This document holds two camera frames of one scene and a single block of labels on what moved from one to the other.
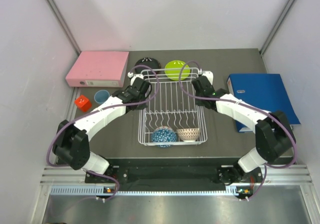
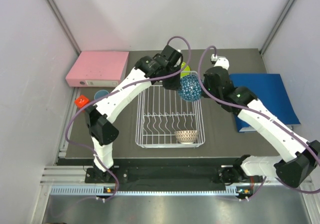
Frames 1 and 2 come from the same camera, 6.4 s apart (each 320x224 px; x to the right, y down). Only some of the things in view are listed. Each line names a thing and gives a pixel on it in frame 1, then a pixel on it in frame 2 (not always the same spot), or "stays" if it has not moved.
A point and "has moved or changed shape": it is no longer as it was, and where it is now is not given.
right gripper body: [199, 102] to [210, 91]
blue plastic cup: [101, 96] stays
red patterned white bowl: [190, 135] has moved or changed shape
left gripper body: [141, 106] to [171, 83]
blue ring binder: [266, 91] stays
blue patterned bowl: [163, 134] to [189, 88]
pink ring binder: [98, 69] stays
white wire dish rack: [172, 115] stays
